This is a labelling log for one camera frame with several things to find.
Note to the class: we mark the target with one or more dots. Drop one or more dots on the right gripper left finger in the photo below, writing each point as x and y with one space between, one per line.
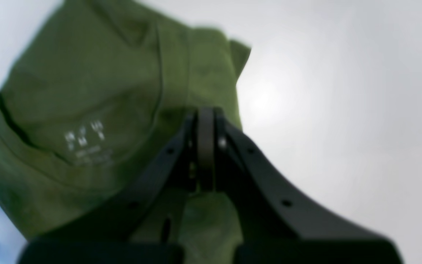
139 225

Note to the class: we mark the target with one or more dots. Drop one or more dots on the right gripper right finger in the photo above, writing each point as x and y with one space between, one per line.
280 224

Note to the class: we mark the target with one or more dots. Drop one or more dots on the olive green T-shirt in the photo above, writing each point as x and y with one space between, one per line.
97 94

